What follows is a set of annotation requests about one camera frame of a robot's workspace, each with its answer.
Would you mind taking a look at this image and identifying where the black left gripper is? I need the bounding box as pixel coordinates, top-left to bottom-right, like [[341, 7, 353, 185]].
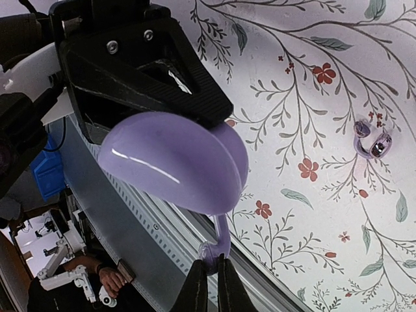
[[49, 1, 233, 143]]

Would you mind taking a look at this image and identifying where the aluminium front rail frame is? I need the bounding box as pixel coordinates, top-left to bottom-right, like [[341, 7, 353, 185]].
[[61, 113, 313, 312]]

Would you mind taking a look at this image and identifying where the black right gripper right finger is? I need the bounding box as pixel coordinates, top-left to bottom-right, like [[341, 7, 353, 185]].
[[218, 254, 252, 312]]

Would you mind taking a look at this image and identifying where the floral patterned table mat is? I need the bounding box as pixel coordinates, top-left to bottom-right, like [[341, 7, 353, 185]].
[[178, 1, 415, 311]]

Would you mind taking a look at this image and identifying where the person's hand in background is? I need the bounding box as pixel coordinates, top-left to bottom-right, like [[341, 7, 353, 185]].
[[96, 265, 127, 298]]

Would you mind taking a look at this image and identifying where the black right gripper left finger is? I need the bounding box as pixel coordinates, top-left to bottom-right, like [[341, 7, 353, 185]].
[[170, 259, 208, 312]]

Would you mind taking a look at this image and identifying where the blue plastic storage bin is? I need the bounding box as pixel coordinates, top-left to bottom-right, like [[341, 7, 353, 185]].
[[30, 135, 66, 202]]

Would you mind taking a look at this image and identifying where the light purple round earbud case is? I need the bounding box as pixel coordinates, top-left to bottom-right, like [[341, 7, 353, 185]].
[[97, 112, 248, 216]]

